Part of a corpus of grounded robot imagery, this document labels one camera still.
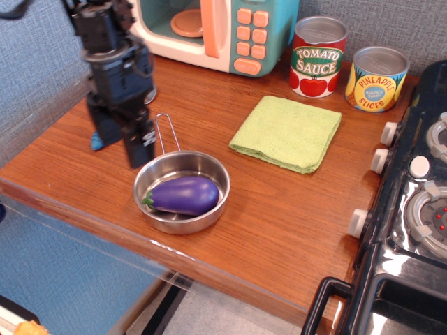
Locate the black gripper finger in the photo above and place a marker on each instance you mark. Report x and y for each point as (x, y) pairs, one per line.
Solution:
(139, 138)
(108, 129)

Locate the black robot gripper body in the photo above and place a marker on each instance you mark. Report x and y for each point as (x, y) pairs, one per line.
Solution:
(120, 81)

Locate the small stainless steel pan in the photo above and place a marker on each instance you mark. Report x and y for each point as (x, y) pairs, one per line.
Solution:
(172, 165)

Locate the purple toy eggplant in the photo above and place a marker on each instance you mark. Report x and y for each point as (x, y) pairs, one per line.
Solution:
(191, 196)

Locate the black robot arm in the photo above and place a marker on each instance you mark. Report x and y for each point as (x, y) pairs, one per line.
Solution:
(102, 26)

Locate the green folded cloth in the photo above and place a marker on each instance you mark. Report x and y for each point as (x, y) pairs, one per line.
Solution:
(287, 133)

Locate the orange toy plate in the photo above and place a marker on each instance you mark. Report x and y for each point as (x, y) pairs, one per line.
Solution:
(188, 23)

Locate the teal toy microwave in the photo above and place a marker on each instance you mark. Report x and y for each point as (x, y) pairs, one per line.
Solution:
(240, 37)

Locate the tomato sauce can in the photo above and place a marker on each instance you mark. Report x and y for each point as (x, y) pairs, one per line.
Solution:
(316, 56)

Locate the orange object bottom left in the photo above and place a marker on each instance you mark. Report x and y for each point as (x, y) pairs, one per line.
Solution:
(30, 328)

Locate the white stove knob bottom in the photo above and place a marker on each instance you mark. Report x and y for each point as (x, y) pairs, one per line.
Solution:
(357, 222)

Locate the white stove knob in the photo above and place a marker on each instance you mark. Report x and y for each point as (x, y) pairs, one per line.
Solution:
(379, 160)
(357, 222)
(388, 133)

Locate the white stove knob middle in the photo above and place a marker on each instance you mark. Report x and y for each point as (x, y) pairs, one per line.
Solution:
(379, 160)

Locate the pineapple slices can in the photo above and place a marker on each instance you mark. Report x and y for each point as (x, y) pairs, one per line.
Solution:
(376, 78)

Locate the white stove knob top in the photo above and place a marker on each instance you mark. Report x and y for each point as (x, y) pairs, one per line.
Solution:
(388, 133)

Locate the black toy stove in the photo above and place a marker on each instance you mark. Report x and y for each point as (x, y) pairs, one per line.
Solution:
(399, 272)

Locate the blue handled metal spoon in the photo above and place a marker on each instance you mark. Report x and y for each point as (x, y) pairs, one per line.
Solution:
(96, 141)

